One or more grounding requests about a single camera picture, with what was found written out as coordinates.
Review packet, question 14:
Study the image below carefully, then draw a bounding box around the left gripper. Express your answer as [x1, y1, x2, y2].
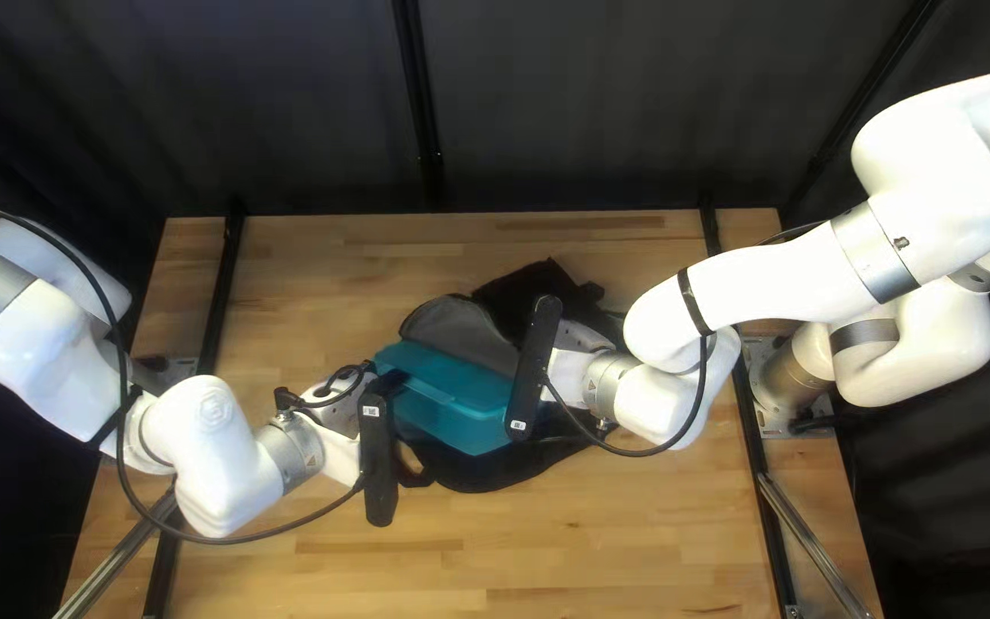
[301, 381, 376, 488]

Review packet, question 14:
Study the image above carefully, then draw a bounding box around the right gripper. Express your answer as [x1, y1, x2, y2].
[545, 322, 616, 401]

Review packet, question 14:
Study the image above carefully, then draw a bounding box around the translucent teal lunch box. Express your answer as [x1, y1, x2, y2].
[372, 339, 540, 457]

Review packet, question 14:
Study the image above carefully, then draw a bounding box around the black backpack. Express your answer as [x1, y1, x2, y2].
[392, 256, 634, 495]

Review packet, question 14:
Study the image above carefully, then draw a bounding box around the silver mounting plate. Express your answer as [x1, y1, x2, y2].
[129, 356, 201, 399]
[739, 336, 845, 440]

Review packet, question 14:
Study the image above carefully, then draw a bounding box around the short black cable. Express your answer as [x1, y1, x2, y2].
[273, 360, 375, 413]

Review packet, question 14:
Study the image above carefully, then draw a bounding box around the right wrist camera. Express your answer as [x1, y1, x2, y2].
[502, 294, 564, 443]

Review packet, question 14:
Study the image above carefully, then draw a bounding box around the black frame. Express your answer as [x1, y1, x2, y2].
[52, 0, 934, 619]

